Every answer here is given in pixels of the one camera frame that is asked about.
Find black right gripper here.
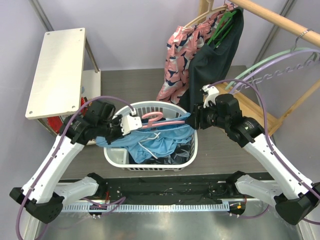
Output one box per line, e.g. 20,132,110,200
186,98,230,130

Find light blue shorts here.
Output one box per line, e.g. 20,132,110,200
96,125,195,163

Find pink plastic hanger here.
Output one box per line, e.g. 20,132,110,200
140,111,186,129

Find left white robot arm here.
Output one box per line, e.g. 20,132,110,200
9,100,122,224

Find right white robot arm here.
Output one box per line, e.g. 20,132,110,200
185,94,320,225

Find dark teal shorts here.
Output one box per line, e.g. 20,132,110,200
178,7,244,113

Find pink floral shorts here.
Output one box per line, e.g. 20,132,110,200
156,11,224,105

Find green plastic hanger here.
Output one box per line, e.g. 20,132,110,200
206,9,237,48

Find mint green hanger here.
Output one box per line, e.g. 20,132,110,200
235,47,312,81

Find beige wooden hanger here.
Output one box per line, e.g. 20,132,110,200
184,5,227,28

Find lilac hanger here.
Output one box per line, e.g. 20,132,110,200
243,48,320,85

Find white plastic laundry basket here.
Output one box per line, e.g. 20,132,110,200
103,101,198,171

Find dark leaf-print garment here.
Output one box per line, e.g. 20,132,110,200
143,140,192,165

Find navy blue garment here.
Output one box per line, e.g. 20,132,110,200
128,153,152,165

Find red yellow box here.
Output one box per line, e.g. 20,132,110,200
47,97,88,134

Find wooden clothes rack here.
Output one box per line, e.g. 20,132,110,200
197,0,320,137

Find white side table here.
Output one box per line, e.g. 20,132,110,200
25,28,101,120

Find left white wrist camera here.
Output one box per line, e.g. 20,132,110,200
120,115,143,136

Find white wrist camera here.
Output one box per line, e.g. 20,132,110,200
120,115,143,136
201,84,220,108

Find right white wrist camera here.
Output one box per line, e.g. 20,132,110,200
201,84,220,108

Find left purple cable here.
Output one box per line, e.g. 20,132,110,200
15,95,137,240

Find purple cable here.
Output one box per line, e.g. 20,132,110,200
209,79,320,225
15,95,137,240

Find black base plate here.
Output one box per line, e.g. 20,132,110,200
77,172,253,206

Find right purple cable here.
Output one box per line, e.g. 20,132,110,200
209,79,320,225

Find white slotted cable duct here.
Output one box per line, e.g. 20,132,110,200
61,201,230,213

